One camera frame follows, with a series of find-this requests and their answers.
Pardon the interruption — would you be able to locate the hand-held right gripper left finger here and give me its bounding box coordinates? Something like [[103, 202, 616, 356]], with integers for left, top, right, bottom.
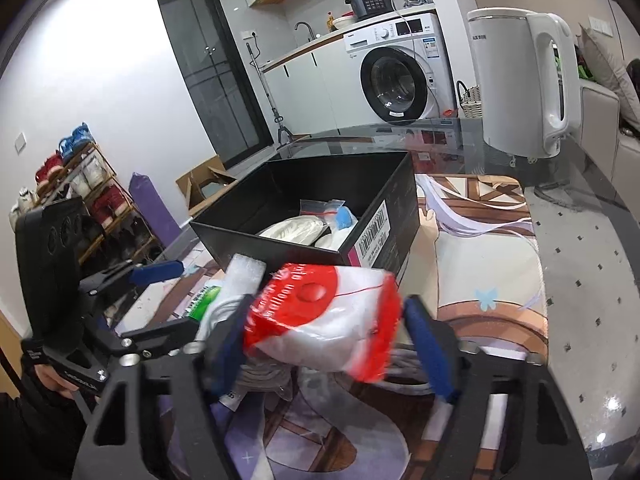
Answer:
[[75, 295, 261, 480]]

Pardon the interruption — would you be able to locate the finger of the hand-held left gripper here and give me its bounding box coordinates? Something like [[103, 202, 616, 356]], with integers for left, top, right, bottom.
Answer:
[[79, 261, 185, 297], [92, 316, 202, 362]]

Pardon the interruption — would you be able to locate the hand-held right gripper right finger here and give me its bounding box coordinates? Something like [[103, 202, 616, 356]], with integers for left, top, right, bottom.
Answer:
[[404, 296, 595, 480]]

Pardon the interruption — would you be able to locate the green medicine sachet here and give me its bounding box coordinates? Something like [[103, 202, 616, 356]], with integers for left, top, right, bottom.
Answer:
[[187, 282, 224, 324]]

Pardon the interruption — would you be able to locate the red and white soft packet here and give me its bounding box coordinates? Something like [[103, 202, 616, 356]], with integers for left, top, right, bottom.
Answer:
[[243, 262, 404, 384]]

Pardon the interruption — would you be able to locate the clear zip bag white cord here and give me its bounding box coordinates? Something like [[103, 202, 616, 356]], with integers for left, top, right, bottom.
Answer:
[[257, 199, 347, 247]]

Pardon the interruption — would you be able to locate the black cardboard box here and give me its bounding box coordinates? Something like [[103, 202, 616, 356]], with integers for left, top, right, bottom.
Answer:
[[190, 151, 421, 286]]

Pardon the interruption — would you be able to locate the person's left forearm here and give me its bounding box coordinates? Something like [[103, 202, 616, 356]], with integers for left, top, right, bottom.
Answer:
[[0, 371, 103, 480]]

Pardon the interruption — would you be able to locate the person's left hand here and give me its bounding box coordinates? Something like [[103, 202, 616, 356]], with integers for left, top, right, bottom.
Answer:
[[30, 365, 76, 402]]

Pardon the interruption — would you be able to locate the purple yoga mat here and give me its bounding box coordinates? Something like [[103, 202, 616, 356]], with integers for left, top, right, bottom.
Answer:
[[128, 172, 182, 249]]

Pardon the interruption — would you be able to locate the wooden shoe rack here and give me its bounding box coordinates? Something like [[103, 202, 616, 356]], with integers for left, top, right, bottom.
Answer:
[[10, 142, 157, 267]]

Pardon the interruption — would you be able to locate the brown cardboard box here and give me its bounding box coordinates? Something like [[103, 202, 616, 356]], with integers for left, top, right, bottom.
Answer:
[[174, 155, 239, 217]]

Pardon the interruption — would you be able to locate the printed table mat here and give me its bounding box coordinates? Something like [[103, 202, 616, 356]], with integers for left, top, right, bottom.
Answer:
[[102, 174, 550, 480]]

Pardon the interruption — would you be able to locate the shoe rack with shoes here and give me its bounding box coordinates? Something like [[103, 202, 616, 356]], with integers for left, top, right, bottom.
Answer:
[[10, 124, 151, 261]]

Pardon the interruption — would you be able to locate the mop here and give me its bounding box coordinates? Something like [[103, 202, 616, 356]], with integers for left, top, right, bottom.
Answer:
[[247, 42, 297, 145]]

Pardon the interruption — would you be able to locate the white counter cabinet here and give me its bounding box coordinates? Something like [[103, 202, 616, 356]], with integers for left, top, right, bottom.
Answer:
[[262, 36, 367, 137]]

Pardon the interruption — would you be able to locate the wicker basket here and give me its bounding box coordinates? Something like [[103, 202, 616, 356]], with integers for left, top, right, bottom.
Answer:
[[455, 80, 484, 119]]

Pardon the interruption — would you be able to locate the white washing machine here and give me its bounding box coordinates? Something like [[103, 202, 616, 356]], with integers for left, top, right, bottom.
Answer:
[[343, 12, 452, 125]]

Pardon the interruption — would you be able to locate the white electric kettle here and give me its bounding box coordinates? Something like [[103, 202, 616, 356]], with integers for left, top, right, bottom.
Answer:
[[467, 7, 579, 159]]

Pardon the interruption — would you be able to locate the grey sofa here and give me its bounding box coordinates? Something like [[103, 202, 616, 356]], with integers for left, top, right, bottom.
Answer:
[[579, 80, 640, 241]]

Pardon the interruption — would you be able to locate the grey pillow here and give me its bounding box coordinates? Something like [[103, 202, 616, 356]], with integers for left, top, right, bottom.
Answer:
[[579, 24, 635, 107]]

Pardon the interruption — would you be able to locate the black pressure cooker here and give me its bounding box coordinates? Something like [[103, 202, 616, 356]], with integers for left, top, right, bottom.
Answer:
[[347, 0, 397, 22]]

